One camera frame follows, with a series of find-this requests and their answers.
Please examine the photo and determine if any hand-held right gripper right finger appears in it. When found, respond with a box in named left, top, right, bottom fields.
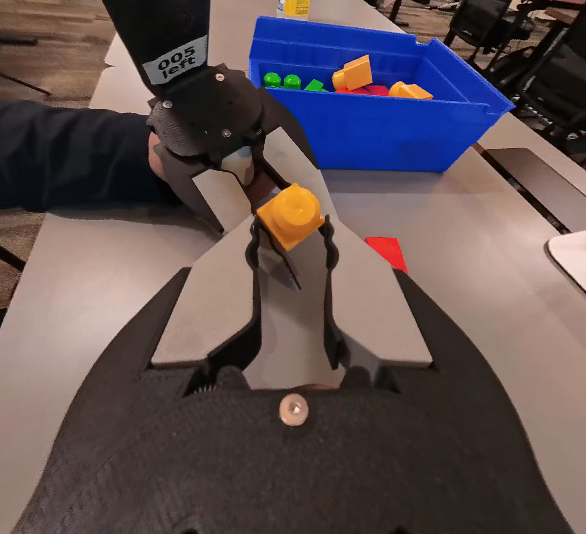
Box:
left=322, top=216, right=434, bottom=387

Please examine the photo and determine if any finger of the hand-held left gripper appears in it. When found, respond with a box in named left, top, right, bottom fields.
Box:
left=262, top=126, right=333, bottom=220
left=191, top=168, right=302, bottom=290

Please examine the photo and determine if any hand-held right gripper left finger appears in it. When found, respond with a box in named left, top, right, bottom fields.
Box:
left=150, top=215, right=264, bottom=380

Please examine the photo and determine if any red single-stud block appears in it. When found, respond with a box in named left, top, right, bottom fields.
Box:
left=365, top=237, right=408, bottom=274

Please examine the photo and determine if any blue plastic bin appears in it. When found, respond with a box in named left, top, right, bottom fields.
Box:
left=248, top=16, right=515, bottom=173

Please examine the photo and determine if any person's left forearm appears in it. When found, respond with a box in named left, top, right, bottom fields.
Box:
left=0, top=99, right=184, bottom=214

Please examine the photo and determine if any person's left hand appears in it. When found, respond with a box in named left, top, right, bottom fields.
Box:
left=243, top=170, right=281, bottom=205

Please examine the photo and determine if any green two-stud block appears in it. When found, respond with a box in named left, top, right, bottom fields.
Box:
left=263, top=72, right=302, bottom=90

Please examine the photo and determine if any red building block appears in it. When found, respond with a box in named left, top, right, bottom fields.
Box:
left=334, top=85, right=390, bottom=97

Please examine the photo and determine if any white document stand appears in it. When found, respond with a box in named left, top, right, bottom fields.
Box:
left=547, top=231, right=586, bottom=292

